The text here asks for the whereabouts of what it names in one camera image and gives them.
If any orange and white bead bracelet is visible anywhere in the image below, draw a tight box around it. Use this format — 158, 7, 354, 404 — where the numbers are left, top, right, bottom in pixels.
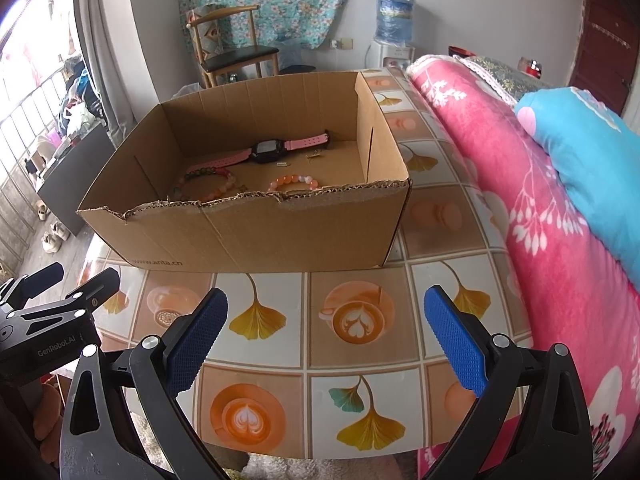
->
267, 172, 334, 194

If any pink floral blanket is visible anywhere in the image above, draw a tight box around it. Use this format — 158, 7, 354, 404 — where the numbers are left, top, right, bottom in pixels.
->
406, 54, 640, 480

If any person's left hand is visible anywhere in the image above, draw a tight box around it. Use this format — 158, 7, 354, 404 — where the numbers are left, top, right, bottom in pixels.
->
32, 375, 69, 464

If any blue water bottle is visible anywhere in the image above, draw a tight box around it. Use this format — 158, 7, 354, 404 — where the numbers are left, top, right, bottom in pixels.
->
375, 0, 416, 49

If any pile of clothes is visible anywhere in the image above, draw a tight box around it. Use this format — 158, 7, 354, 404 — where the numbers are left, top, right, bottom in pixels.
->
57, 56, 97, 137

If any brown cardboard box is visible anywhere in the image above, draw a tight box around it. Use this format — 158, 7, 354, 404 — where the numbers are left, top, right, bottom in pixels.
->
76, 71, 414, 274

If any multicoloured bead bracelet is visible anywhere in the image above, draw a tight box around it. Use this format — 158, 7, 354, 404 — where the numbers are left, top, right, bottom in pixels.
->
170, 167, 239, 201

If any grey curtain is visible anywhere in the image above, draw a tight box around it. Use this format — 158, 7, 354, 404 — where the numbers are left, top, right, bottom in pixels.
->
71, 0, 152, 127

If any blue pillow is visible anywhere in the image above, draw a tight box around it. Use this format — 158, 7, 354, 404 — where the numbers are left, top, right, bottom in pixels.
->
514, 86, 640, 272

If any red door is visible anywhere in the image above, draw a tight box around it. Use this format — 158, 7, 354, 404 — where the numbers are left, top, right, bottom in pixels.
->
570, 0, 640, 117

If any pink strap digital watch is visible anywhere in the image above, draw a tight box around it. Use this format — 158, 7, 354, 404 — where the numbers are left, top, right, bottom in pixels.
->
187, 130, 334, 171

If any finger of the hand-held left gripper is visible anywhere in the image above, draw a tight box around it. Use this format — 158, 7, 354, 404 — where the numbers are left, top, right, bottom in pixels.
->
0, 262, 65, 312
30, 267, 122, 318

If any wooden chair with black seat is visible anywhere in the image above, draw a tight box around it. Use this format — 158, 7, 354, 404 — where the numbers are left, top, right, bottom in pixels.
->
185, 4, 281, 89

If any black cabinet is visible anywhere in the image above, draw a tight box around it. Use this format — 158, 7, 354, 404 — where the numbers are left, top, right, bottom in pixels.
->
36, 124, 117, 237

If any white water dispenser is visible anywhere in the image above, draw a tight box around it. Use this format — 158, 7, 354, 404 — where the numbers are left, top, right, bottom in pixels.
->
367, 42, 417, 71

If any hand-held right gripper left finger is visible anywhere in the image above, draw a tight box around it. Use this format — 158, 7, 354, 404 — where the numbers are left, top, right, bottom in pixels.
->
60, 287, 237, 480

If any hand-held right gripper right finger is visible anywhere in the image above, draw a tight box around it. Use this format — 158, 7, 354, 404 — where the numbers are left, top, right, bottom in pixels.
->
424, 285, 594, 480

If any grey patterned pillow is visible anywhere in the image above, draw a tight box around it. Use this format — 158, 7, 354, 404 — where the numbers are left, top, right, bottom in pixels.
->
460, 55, 552, 107

